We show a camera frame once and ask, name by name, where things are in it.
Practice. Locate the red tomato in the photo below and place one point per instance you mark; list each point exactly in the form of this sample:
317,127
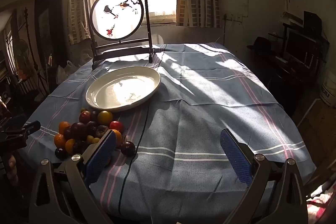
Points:
116,126

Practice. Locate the dark framed picture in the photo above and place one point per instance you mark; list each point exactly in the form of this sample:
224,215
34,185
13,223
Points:
50,24

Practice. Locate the white plastic bag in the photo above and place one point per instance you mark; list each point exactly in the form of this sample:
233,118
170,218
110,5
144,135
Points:
64,71

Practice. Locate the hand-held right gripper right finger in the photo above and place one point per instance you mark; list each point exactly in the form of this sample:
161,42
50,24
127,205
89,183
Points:
235,158

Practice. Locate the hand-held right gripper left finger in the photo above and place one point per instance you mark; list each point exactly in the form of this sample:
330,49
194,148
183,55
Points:
101,158

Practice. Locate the floor fan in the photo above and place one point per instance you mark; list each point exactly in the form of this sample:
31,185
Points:
22,47

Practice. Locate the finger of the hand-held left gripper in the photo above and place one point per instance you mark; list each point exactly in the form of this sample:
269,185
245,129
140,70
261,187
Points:
29,127

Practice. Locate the white bucket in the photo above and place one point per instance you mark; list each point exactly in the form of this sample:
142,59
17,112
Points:
328,91

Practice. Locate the computer monitor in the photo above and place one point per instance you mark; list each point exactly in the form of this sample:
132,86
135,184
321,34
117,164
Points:
299,45

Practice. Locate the person's left hand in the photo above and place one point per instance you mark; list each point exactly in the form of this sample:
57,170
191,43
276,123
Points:
11,169

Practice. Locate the small dark plum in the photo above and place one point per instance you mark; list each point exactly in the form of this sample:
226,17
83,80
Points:
94,116

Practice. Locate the round bird-painted table screen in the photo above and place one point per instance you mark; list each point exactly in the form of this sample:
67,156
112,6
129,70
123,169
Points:
116,16

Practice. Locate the white oval plate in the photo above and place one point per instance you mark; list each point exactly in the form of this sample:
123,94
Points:
123,87

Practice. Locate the black hat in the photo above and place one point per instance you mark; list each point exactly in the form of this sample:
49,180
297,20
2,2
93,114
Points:
262,43

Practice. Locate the orange tangerine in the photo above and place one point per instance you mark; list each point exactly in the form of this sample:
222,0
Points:
63,126
59,140
70,145

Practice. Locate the orange tomato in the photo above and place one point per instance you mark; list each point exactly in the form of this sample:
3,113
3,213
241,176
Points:
119,137

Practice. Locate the small yellow fruit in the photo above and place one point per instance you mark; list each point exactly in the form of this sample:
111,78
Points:
83,110
95,140
89,139

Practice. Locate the blue striped tablecloth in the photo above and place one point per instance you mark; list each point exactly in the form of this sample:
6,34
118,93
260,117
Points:
210,108

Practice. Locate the yellow tomato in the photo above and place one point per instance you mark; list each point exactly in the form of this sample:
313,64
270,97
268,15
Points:
105,117

